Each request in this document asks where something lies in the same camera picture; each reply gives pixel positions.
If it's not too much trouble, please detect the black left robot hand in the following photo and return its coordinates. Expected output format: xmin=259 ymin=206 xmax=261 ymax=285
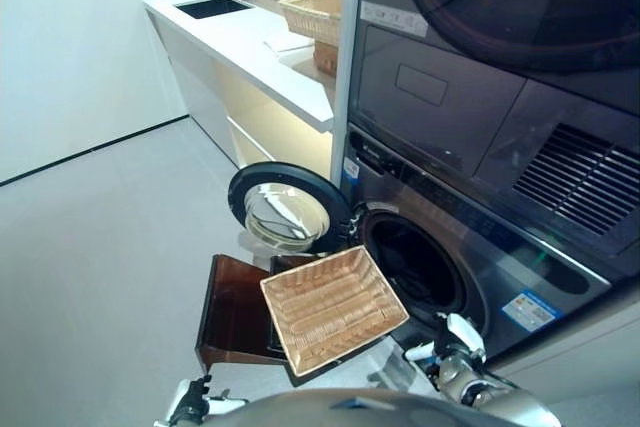
xmin=167 ymin=374 xmax=249 ymax=418

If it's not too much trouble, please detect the grey front-load washing machine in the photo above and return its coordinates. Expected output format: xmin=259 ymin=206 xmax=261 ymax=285
xmin=342 ymin=121 xmax=614 ymax=363

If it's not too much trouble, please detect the brown transparent acrylic stool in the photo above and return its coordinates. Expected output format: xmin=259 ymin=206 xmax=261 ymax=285
xmin=193 ymin=253 xmax=326 ymax=371

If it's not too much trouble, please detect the shallow wicker laundry basket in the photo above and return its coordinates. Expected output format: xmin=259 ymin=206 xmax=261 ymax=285
xmin=259 ymin=245 xmax=411 ymax=379

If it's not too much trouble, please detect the grey robot torso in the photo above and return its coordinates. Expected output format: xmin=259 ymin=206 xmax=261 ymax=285
xmin=219 ymin=387 xmax=561 ymax=427

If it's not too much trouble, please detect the round glass washer door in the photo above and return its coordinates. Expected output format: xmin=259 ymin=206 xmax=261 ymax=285
xmin=227 ymin=161 xmax=357 ymax=254

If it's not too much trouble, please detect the small blue washer sticker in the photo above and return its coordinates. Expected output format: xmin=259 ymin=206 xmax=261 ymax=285
xmin=342 ymin=156 xmax=361 ymax=191

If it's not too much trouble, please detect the white counter cabinet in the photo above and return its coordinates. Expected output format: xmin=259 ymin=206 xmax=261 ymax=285
xmin=143 ymin=0 xmax=335 ymax=171

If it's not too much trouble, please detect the blue energy label sticker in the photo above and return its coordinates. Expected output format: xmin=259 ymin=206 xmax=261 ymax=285
xmin=502 ymin=289 xmax=565 ymax=333

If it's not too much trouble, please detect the brown woven box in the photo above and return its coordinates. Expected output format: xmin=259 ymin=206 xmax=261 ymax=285
xmin=313 ymin=39 xmax=341 ymax=77

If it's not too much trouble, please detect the white vertical cabinet panel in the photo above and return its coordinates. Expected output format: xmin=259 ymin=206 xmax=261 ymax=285
xmin=328 ymin=0 xmax=365 ymax=188

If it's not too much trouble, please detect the dark rectangular sink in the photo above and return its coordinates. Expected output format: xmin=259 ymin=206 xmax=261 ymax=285
xmin=173 ymin=0 xmax=255 ymax=21

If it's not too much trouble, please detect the deep wicker basket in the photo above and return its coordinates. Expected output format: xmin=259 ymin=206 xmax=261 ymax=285
xmin=277 ymin=0 xmax=344 ymax=41

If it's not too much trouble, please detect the white dryer label strip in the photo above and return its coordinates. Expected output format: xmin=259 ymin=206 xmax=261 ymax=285
xmin=359 ymin=1 xmax=428 ymax=38

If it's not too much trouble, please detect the grey stacked dryer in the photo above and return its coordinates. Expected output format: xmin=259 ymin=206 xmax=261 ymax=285
xmin=347 ymin=0 xmax=640 ymax=256

